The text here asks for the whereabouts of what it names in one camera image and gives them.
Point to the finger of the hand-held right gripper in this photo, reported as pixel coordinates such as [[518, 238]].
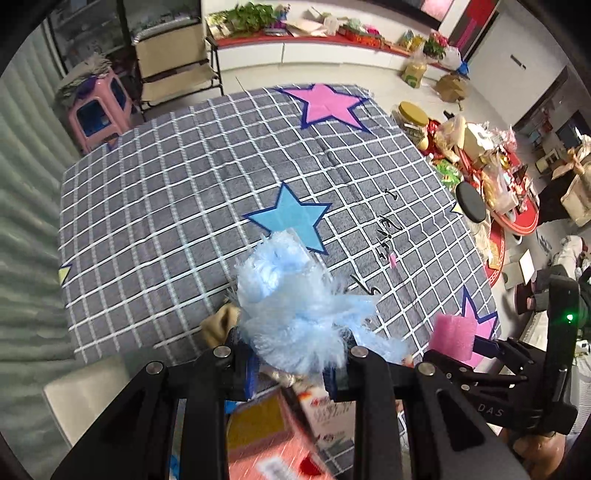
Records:
[[489, 345], [461, 369]]

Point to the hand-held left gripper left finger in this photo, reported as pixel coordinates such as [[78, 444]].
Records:
[[251, 378]]

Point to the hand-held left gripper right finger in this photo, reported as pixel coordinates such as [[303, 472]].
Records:
[[330, 383]]

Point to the pink sponge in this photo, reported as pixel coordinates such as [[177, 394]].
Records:
[[455, 334]]

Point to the light blue fluffy cloth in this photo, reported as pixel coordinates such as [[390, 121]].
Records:
[[295, 314]]

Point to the person's right hand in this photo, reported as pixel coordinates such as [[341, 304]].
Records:
[[540, 454]]

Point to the white red carton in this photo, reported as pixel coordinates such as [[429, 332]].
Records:
[[323, 415]]

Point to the yellow printed carton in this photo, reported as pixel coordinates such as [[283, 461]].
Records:
[[258, 424]]

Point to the beige cloth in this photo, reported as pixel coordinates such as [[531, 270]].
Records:
[[221, 323]]

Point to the black round stool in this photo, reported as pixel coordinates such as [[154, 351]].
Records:
[[471, 201]]

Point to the pile of snack packets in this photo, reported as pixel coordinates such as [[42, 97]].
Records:
[[480, 147]]

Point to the grey grid star blanket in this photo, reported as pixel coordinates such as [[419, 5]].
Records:
[[184, 184]]

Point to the yellow lid jar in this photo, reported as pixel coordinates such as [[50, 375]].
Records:
[[413, 113]]

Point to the brown cardboard box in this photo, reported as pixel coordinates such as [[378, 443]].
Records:
[[452, 87]]

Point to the pale green curtain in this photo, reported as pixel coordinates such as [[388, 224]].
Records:
[[27, 230]]

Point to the yellow green bag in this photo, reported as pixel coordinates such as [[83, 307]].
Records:
[[414, 74]]

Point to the white plastic bag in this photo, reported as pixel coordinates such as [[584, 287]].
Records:
[[453, 57]]

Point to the red flower potted plant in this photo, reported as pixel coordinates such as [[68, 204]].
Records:
[[436, 45]]

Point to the pink plastic stool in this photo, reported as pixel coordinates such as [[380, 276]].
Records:
[[104, 87]]

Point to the beige folding chair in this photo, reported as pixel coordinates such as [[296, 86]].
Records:
[[171, 60]]

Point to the white red low cabinet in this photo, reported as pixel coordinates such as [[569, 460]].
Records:
[[295, 50]]

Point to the clutter of packets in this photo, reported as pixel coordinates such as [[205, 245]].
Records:
[[351, 27]]

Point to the folded cloth pile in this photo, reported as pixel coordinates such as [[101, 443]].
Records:
[[85, 74]]

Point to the green potted plant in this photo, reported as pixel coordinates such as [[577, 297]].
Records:
[[251, 16]]

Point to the wall screen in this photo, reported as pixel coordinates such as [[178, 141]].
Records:
[[436, 7]]

